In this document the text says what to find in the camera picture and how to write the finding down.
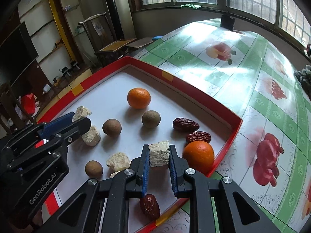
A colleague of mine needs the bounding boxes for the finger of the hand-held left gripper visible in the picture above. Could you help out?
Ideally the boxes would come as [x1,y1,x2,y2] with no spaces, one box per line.
[38,112,76,140]
[47,116,92,151]

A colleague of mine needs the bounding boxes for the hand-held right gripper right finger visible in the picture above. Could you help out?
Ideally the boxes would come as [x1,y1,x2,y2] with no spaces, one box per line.
[169,144,283,233]

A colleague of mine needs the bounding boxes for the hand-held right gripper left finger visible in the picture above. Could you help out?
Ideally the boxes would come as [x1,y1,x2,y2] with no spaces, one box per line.
[36,144,150,233]

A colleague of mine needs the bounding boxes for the beige fibrous chunk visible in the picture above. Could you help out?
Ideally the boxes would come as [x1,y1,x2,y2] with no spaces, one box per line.
[81,125,101,147]
[72,105,93,122]
[148,140,170,170]
[106,152,131,170]

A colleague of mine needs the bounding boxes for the brown longan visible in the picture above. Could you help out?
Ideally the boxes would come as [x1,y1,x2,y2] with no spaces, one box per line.
[85,160,103,178]
[102,119,122,136]
[142,110,161,129]

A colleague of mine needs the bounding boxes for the red jujube date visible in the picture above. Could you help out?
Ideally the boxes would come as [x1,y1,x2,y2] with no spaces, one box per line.
[173,118,200,132]
[186,131,212,144]
[139,194,161,221]

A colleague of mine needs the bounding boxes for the red gift box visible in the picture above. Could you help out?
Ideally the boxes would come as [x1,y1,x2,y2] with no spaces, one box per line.
[29,56,243,233]

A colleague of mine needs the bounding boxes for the orange mandarin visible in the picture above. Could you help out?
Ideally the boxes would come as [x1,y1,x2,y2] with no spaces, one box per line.
[182,141,215,174]
[127,88,151,109]

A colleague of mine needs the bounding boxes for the red bag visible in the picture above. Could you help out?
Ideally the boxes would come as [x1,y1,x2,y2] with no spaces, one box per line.
[18,93,37,114]

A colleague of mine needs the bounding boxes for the dark wooden chair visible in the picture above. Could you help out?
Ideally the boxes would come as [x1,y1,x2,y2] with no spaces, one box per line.
[0,83,37,134]

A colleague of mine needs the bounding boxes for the black charger devices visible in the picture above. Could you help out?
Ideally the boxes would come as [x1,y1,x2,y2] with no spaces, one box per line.
[61,62,80,77]

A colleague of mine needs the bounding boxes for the black flat television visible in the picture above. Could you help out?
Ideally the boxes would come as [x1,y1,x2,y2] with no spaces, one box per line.
[0,21,39,85]

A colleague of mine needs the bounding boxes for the white shelf unit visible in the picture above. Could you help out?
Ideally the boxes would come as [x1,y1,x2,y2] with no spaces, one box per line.
[18,0,80,66]

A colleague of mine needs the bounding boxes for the yellow board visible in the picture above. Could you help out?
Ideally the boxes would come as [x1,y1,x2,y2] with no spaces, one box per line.
[46,0,76,63]

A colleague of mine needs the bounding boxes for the wooden chair with yellow seat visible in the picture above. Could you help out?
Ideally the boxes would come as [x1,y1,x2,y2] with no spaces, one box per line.
[78,12,138,66]

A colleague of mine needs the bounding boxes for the low wooden board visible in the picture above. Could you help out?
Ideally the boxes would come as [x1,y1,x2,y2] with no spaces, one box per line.
[126,37,154,51]

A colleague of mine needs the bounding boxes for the dark green crumpled cloth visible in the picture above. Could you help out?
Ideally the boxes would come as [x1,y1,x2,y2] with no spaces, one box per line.
[294,64,311,91]

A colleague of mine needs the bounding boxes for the black pot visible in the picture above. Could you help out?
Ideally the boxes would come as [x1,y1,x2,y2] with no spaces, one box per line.
[220,12,236,31]

